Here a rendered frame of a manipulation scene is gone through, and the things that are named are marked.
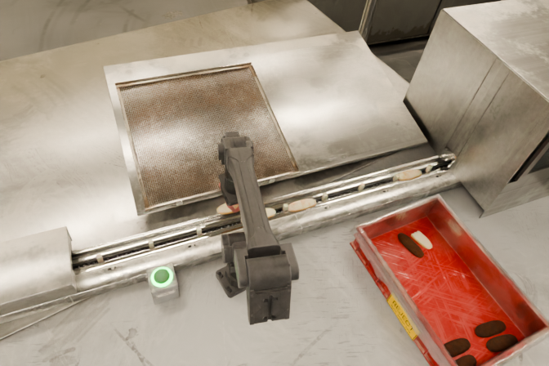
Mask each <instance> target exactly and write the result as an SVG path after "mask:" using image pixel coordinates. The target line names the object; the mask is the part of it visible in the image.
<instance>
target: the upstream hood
mask: <svg viewBox="0 0 549 366"><path fill-rule="evenodd" d="M71 241H73V240H72V238H71V236H70V234H69V232H68V228H67V226H64V227H60V228H57V229H54V230H48V231H44V232H40V233H36V234H31V235H27V236H24V237H20V238H17V239H11V240H7V241H4V242H1V243H0V315H5V314H9V313H11V312H14V311H18V310H23V309H25V308H29V307H31V306H36V305H39V304H42V303H45V302H48V301H53V300H56V299H59V298H62V297H67V296H70V295H73V294H76V293H77V289H76V281H75V274H74V272H73V263H72V256H71V251H72V244H71Z"/></svg>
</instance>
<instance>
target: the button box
mask: <svg viewBox="0 0 549 366"><path fill-rule="evenodd" d="M160 267H166V268H168V269H169V270H171V272H172V281H171V282H170V284H168V285H167V286H164V287H157V286H155V285H154V284H153V283H152V281H151V275H152V274H153V272H154V271H155V270H156V269H158V268H160ZM146 273H147V276H146V277H145V278H146V282H147V283H149V285H150V291H151V295H152V298H153V301H154V304H155V305H157V304H159V303H162V302H165V301H170V300H172V299H175V298H178V297H180V292H179V287H178V282H177V279H176V268H174V267H173V264H172V263H168V264H166V265H162V266H158V267H154V268H152V269H148V270H147V271H146Z"/></svg>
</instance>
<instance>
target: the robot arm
mask: <svg viewBox="0 0 549 366"><path fill-rule="evenodd" d="M253 148H254V147H253V142H252V141H251V139H250V136H240V135H239V132H225V135H224V136H223V137H222V138H221V143H218V144H217V153H218V159H219V160H221V165H225V173H223V174H220V175H219V176H218V179H219V180H220V183H219V186H220V189H221V192H222V193H223V196H224V199H225V203H226V206H227V207H228V208H229V209H230V210H231V211H232V212H238V211H240V215H241V218H242V222H243V230H244V232H238V233H230V234H221V254H222V260H223V263H227V266H225V267H223V268H221V269H219V270H217V271H216V278H217V280H218V281H219V283H220V285H221V286H222V288H223V289H224V291H225V294H226V295H227V297H228V298H232V297H234V296H236V295H238V294H240V293H241V292H243V291H245V290H246V293H247V306H248V322H249V324H250V325H254V324H259V323H264V322H268V320H269V319H270V320H272V321H275V320H281V319H289V316H290V302H291V289H292V285H291V284H292V280H299V266H298V263H297V258H296V255H295V252H294V250H293V247H292V243H282V244H279V241H278V240H277V239H276V238H275V235H274V233H273V231H272V229H271V228H270V223H269V220H268V217H267V214H266V209H265V205H264V203H263V199H262V196H261V191H260V188H259V185H258V181H257V176H256V173H255V170H254V153H253V152H254V149H253ZM234 205H238V207H237V208H234V207H233V206H234Z"/></svg>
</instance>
